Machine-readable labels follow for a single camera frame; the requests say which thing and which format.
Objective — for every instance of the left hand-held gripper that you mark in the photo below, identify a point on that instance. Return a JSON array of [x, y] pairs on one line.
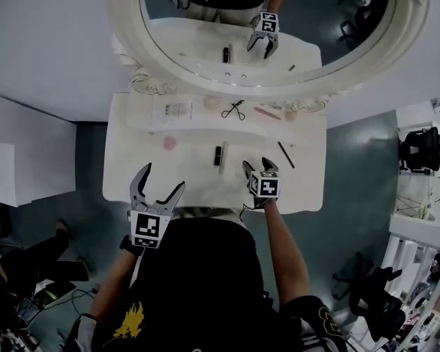
[[146, 227]]

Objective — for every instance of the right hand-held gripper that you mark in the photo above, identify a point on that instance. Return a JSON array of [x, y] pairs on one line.
[[265, 187]]

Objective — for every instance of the black pencil makeup item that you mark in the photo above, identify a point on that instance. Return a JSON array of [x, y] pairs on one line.
[[286, 154]]

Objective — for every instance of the white stick makeup item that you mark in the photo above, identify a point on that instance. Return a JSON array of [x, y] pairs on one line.
[[224, 158]]

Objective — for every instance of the black lipstick makeup item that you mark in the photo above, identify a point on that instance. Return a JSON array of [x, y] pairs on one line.
[[217, 155]]

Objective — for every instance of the pink round compact makeup item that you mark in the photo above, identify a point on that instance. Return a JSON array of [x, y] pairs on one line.
[[169, 142]]

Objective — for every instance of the pink tube makeup item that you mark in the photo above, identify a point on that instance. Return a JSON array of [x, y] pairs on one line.
[[267, 113]]

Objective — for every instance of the round beige puff makeup item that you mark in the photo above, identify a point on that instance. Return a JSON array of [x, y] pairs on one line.
[[211, 103], [290, 116]]

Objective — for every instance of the black eyelash curler makeup item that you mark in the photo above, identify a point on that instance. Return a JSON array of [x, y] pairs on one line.
[[234, 110]]

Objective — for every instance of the silver slim tube makeup item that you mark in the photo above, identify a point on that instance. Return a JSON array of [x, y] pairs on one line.
[[271, 105]]

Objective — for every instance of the clear packet makeup item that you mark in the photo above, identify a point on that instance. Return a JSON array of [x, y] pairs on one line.
[[172, 112]]

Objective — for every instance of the person's left forearm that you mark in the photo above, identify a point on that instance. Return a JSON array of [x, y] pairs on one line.
[[113, 281]]

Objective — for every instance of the white dressing table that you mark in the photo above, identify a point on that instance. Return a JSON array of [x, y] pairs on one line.
[[190, 174]]

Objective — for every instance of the person's black printed shirt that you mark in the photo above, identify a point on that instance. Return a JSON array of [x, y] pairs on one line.
[[198, 288]]

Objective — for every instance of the white cabinet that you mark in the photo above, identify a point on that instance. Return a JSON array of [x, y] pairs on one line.
[[22, 152]]

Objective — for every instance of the oval white framed mirror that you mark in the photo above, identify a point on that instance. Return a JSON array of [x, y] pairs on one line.
[[124, 31]]

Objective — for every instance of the black mesh office chair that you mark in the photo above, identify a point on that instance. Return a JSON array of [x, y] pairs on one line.
[[423, 149]]

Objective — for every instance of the white shelf unit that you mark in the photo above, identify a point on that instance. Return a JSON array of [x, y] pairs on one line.
[[414, 255]]

